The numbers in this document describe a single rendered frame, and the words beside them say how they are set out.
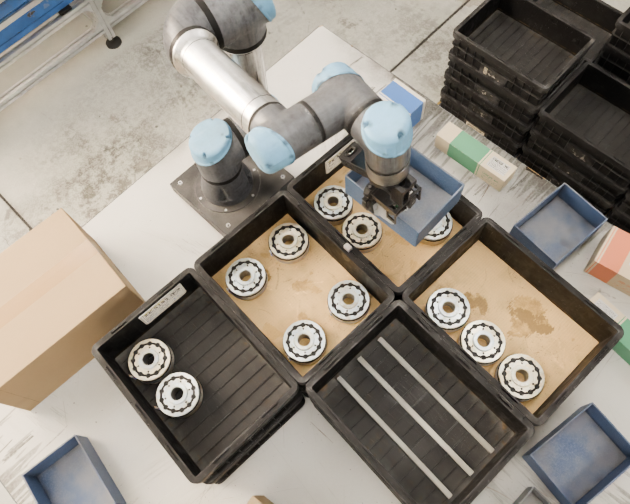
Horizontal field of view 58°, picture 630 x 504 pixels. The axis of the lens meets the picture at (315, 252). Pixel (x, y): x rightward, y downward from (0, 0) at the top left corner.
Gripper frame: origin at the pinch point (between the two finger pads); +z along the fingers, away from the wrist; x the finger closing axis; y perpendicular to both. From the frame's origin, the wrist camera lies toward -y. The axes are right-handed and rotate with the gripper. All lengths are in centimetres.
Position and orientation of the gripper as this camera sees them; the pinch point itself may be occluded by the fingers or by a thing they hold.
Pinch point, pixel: (380, 206)
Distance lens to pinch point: 119.4
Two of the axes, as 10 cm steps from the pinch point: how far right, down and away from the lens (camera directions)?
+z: 1.3, 3.3, 9.4
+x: 7.0, -6.9, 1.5
